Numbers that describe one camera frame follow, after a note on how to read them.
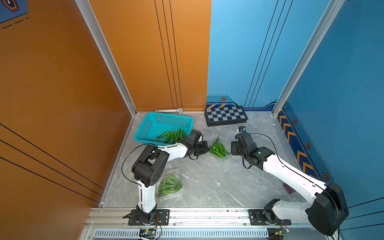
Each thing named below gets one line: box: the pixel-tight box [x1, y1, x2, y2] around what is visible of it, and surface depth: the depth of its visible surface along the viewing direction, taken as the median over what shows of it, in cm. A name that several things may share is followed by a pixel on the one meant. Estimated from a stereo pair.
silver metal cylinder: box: [155, 108, 184, 114], surface depth 123 cm
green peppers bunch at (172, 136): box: [156, 129, 185, 144], surface depth 106 cm
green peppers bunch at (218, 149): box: [209, 137, 231, 158], surface depth 96 cm
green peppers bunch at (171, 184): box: [158, 175, 183, 197], surface depth 82 cm
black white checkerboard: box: [204, 105, 248, 127], surface depth 115 cm
